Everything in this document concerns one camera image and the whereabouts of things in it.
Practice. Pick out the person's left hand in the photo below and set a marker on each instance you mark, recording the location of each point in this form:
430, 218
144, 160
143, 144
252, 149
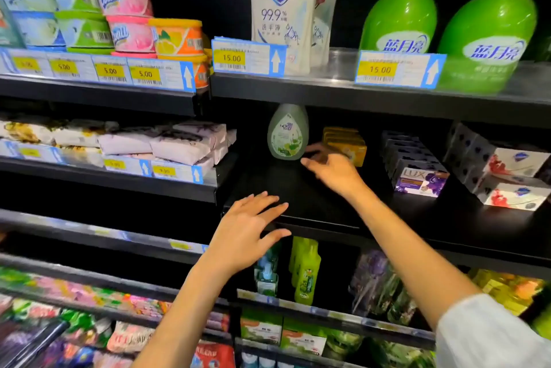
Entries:
241, 239

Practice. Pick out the person's right hand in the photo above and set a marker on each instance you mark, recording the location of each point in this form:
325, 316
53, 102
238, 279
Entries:
340, 174

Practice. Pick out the black store shelf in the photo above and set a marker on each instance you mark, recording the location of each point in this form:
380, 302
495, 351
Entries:
284, 178
86, 92

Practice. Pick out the pale green pump soap bottle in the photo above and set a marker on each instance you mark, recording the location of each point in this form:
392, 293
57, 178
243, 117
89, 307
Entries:
287, 131

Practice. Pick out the person's right forearm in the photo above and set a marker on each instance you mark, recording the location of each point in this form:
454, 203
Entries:
409, 260

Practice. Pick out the person's left forearm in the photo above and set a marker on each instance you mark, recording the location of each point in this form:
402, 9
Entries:
185, 320

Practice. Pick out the strip of shelf price tags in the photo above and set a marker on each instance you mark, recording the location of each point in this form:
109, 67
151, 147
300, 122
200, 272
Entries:
95, 71
129, 165

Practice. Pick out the row of purple soap boxes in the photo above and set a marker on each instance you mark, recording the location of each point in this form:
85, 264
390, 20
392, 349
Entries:
418, 176

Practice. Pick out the green white box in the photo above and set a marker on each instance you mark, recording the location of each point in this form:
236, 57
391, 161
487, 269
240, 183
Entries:
258, 329
303, 337

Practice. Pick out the blue white price tag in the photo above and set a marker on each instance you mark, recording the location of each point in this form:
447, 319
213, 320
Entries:
245, 58
396, 71

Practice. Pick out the red snack packet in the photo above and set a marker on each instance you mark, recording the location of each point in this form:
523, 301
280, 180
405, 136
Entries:
213, 355

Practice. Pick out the green lidded wipe tub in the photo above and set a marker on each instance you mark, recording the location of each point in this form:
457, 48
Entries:
343, 342
392, 353

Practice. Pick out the pile of white wipe packets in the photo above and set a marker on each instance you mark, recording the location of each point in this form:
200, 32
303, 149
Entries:
129, 144

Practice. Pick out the bright green pump bottle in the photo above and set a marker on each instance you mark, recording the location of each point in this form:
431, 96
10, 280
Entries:
398, 19
486, 36

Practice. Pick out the row of white red soap boxes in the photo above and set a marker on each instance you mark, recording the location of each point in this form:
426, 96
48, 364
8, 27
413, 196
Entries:
512, 165

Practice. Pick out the stack of air freshener tubs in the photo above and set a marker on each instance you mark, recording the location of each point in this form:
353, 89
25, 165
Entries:
86, 15

